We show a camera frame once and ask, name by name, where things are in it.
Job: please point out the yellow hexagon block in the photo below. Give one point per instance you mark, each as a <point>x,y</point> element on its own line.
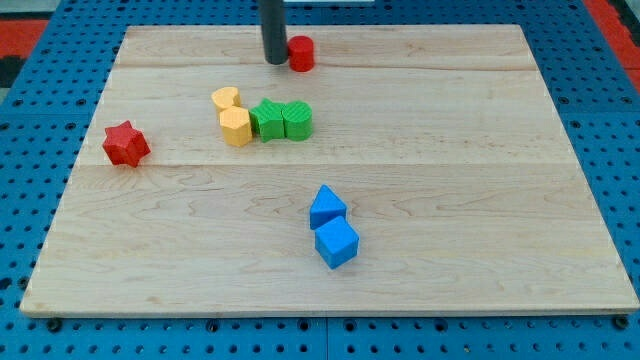
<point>236,126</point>

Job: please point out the yellow heart block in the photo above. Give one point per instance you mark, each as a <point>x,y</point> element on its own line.
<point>226,97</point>

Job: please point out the blue cube block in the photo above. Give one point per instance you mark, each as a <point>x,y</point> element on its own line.
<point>336,242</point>

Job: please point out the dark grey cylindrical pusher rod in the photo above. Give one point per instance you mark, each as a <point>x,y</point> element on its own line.
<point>273,30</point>

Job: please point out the green star block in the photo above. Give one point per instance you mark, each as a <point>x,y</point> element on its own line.
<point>267,120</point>

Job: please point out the blue triangle block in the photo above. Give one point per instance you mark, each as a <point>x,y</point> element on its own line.
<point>325,207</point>

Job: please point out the red star block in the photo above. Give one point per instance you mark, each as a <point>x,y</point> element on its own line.
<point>125,145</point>

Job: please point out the red cylinder block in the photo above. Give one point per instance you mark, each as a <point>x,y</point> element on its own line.
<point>301,53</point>

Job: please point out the light wooden board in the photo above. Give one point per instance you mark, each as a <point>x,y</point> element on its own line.
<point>414,171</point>

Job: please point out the green cylinder block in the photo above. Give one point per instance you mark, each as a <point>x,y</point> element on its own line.
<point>297,118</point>

